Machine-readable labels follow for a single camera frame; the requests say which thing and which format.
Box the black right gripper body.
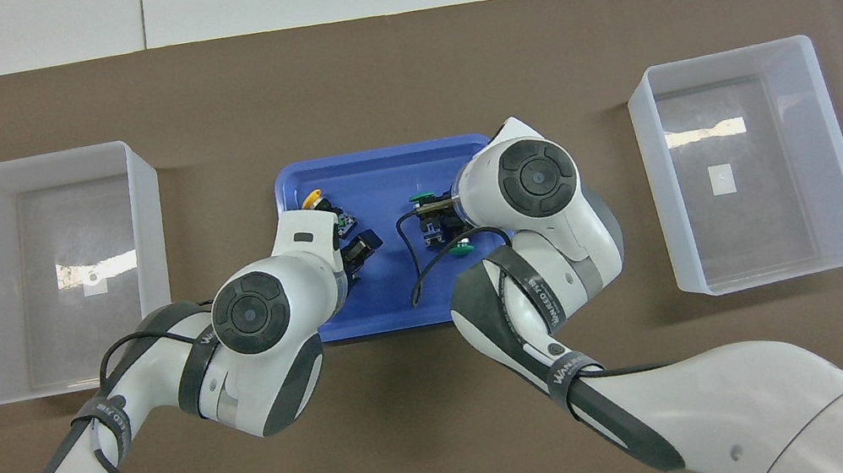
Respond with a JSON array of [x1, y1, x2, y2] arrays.
[[412, 190, 465, 215]]

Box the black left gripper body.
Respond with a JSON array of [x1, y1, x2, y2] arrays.
[[334, 234, 359, 278]]

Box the green push button switch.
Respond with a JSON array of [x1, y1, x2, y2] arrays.
[[442, 211, 479, 261], [407, 190, 450, 253]]

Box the blue plastic tray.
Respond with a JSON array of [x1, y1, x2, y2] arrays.
[[271, 128, 529, 349]]

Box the brown table mat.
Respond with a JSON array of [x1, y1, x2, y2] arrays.
[[0, 0, 843, 473]]

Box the translucent white plastic box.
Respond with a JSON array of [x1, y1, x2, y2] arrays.
[[0, 134, 192, 406], [621, 27, 843, 306]]

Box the small white rectangular sticker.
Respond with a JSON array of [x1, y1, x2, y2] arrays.
[[707, 163, 737, 195]]

